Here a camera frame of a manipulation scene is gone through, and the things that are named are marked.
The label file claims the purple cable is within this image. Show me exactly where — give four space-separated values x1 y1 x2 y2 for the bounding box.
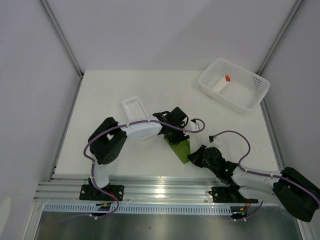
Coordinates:
52 118 206 223
208 129 320 222

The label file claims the large white perforated basket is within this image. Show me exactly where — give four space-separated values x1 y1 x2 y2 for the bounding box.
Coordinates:
197 58 271 115

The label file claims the white roll with orange cap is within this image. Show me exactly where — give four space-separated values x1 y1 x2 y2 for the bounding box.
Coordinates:
212 74 231 93

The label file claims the aluminium frame post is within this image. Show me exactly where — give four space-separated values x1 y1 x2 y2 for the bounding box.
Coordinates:
257 0 320 76
37 0 84 78

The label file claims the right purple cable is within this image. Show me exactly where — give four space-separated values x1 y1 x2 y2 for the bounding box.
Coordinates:
208 129 320 222

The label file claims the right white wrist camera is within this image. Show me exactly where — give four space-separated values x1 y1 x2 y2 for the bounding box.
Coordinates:
207 137 221 149

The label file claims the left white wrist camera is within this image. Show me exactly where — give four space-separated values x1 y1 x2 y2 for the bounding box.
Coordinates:
190 121 202 133

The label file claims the white slotted cable duct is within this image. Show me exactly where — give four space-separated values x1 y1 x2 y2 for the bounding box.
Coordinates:
43 202 232 216

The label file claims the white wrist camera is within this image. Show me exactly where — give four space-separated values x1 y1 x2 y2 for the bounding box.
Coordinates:
207 137 221 149
190 121 202 133

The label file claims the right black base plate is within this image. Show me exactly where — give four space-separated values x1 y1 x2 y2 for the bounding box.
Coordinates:
208 186 258 204

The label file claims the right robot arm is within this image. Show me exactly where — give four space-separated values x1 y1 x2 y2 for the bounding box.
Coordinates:
187 145 320 223

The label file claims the right aluminium frame post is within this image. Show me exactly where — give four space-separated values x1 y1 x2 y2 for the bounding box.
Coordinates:
257 0 320 76

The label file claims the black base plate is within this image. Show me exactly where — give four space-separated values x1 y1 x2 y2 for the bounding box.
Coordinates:
79 184 125 202
208 186 258 204

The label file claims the green paper napkin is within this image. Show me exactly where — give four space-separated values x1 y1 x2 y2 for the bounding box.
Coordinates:
164 137 191 164

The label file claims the aluminium mounting rail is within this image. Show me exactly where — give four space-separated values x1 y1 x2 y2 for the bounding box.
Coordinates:
32 174 307 207

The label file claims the left aluminium frame post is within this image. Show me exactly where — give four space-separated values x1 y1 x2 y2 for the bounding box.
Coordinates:
37 0 84 78

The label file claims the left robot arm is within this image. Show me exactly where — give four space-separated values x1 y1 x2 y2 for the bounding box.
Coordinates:
83 107 190 200

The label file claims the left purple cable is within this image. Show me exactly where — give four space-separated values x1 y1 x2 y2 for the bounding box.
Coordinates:
52 118 206 223

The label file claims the white slotted cutlery tray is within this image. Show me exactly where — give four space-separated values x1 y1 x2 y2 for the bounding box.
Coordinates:
122 96 149 122

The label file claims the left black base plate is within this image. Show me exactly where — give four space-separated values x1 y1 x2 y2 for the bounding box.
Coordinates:
79 184 125 202

